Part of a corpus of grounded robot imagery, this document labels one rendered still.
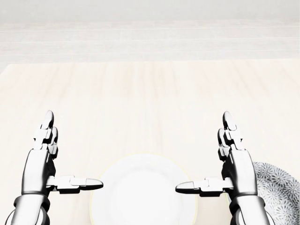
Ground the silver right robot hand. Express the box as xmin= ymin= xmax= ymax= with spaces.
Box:
xmin=175 ymin=111 xmax=258 ymax=199

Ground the white round plate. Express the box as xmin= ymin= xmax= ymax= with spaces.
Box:
xmin=90 ymin=152 xmax=232 ymax=225

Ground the black floral patterned bowl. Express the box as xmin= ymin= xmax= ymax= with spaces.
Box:
xmin=251 ymin=161 xmax=300 ymax=225

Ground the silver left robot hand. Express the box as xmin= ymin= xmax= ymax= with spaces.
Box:
xmin=21 ymin=110 xmax=104 ymax=196

